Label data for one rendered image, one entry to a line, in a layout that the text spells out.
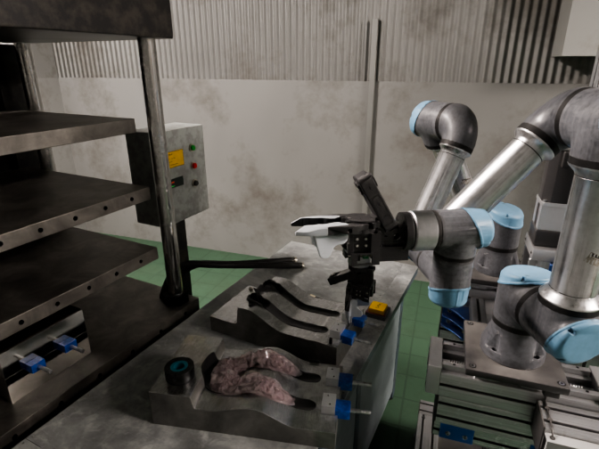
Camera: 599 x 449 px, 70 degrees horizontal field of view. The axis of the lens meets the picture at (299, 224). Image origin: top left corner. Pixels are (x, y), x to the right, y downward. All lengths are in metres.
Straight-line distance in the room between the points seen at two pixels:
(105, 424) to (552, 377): 1.15
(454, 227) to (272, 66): 3.00
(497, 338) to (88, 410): 1.13
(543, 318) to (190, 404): 0.87
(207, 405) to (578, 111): 1.08
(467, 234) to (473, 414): 0.61
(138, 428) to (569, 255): 1.13
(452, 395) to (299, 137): 2.72
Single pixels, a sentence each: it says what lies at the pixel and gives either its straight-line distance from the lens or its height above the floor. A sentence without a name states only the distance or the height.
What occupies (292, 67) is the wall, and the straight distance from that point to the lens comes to 3.60.
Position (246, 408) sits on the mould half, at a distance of 1.20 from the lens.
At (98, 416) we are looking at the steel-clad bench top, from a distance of 1.43.
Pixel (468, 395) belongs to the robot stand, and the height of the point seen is 0.93.
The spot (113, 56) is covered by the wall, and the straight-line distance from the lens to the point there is 4.49.
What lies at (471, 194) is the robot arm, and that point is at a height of 1.47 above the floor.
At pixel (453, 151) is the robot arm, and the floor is 1.49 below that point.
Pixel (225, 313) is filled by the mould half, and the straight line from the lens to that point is 1.64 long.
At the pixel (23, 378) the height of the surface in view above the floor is 0.85.
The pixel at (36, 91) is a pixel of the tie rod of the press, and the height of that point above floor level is 1.62.
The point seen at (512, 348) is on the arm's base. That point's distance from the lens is 1.18.
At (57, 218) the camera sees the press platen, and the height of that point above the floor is 1.28.
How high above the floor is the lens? 1.73
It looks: 21 degrees down
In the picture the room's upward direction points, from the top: straight up
